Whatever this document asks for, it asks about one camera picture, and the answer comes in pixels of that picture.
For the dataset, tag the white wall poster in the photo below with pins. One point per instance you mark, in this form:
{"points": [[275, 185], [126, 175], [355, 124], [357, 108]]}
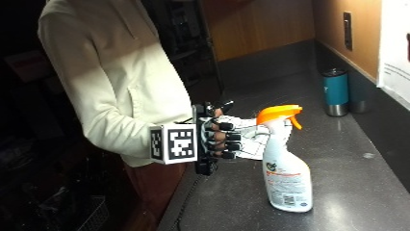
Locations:
{"points": [[395, 48]]}

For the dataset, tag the the person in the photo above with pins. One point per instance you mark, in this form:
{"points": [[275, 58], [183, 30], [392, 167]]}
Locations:
{"points": [[107, 64]]}

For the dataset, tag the teal steel tumbler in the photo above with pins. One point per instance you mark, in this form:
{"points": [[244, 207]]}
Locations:
{"points": [[336, 89]]}

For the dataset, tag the white lined cloth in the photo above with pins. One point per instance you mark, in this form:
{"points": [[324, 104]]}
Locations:
{"points": [[252, 141]]}

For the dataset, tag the white marker cube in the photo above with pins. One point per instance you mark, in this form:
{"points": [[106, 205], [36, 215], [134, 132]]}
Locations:
{"points": [[179, 143]]}

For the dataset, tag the white spray bottle orange trigger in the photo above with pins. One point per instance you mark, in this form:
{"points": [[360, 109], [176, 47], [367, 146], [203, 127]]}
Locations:
{"points": [[287, 173]]}

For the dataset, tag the black wall plate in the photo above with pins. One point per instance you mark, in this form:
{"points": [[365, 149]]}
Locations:
{"points": [[348, 30]]}

